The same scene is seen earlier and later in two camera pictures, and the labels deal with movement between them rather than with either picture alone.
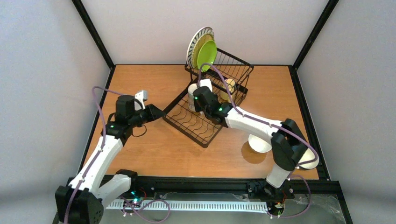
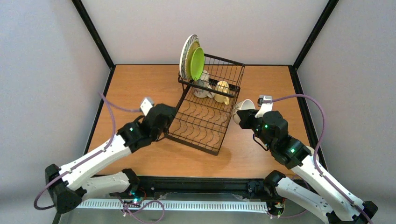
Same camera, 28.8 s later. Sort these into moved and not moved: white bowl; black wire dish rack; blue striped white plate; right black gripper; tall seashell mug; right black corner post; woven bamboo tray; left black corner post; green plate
Moved: tall seashell mug; white bowl; woven bamboo tray; blue striped white plate; right black gripper; green plate; black wire dish rack
Not moved: right black corner post; left black corner post
